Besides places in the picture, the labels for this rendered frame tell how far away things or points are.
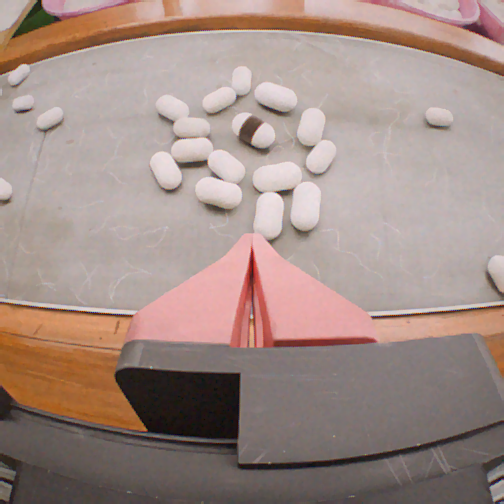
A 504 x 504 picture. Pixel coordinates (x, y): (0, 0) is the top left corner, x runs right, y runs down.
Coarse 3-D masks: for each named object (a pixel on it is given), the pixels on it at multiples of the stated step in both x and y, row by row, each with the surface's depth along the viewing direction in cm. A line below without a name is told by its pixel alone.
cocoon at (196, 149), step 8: (176, 144) 24; (184, 144) 24; (192, 144) 24; (200, 144) 24; (208, 144) 25; (176, 152) 24; (184, 152) 24; (192, 152) 24; (200, 152) 24; (208, 152) 25; (176, 160) 25; (184, 160) 25; (192, 160) 25; (200, 160) 25
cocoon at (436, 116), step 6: (432, 108) 26; (438, 108) 26; (426, 114) 27; (432, 114) 26; (438, 114) 26; (444, 114) 26; (450, 114) 26; (432, 120) 26; (438, 120) 26; (444, 120) 26; (450, 120) 26
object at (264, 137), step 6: (240, 114) 25; (246, 114) 25; (234, 120) 25; (240, 120) 25; (234, 126) 25; (240, 126) 25; (264, 126) 24; (270, 126) 25; (234, 132) 26; (258, 132) 24; (264, 132) 24; (270, 132) 25; (258, 138) 25; (264, 138) 25; (270, 138) 25; (252, 144) 25; (258, 144) 25; (264, 144) 25; (270, 144) 25
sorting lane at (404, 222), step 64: (64, 64) 30; (128, 64) 29; (192, 64) 29; (256, 64) 29; (320, 64) 29; (384, 64) 29; (448, 64) 30; (0, 128) 28; (64, 128) 27; (128, 128) 27; (384, 128) 27; (448, 128) 27; (64, 192) 26; (128, 192) 25; (192, 192) 25; (256, 192) 25; (384, 192) 25; (448, 192) 26; (0, 256) 24; (64, 256) 24; (128, 256) 24; (192, 256) 24; (320, 256) 24; (384, 256) 24; (448, 256) 24
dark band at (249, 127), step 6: (246, 120) 24; (252, 120) 24; (258, 120) 25; (246, 126) 24; (252, 126) 24; (258, 126) 24; (240, 132) 25; (246, 132) 25; (252, 132) 24; (246, 138) 25; (252, 138) 25
